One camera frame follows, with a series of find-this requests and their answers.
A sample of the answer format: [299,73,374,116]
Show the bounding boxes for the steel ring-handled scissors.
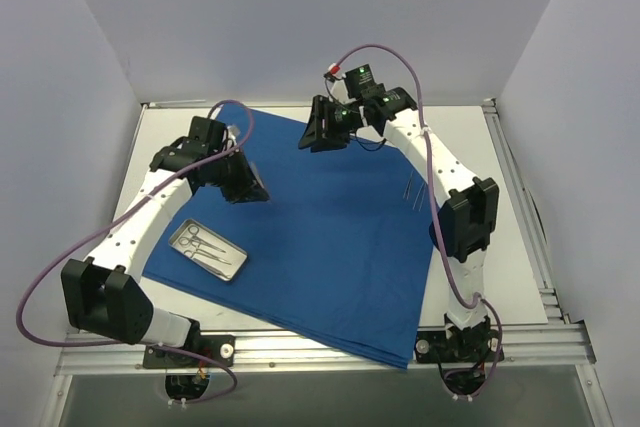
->
[185,224,225,252]

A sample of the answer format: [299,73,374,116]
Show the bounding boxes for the steel instrument tray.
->
[168,219,248,282]

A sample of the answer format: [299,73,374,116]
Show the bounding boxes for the steel tweezers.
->
[412,182,428,212]
[402,172,413,200]

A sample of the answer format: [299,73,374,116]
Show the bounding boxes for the blue surgical wrap cloth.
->
[144,107,433,369]

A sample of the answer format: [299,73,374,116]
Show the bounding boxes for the steel ring-handled forceps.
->
[182,248,230,265]

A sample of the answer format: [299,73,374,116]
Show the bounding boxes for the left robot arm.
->
[61,116,269,366]

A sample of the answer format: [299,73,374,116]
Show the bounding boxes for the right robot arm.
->
[298,64,499,360]

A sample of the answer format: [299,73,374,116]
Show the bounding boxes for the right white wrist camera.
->
[323,63,348,101]

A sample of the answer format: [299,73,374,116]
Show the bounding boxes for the aluminium back rail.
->
[141,98,497,109]

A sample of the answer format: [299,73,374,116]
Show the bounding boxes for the aluminium rail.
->
[56,323,596,375]
[141,98,497,109]
[482,98,569,324]

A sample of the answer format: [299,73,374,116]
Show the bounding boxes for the aluminium right rail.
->
[482,98,569,324]

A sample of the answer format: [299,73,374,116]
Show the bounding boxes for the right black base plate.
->
[414,329,505,364]

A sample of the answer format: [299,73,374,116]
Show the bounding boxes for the aluminium front rail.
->
[56,323,596,375]

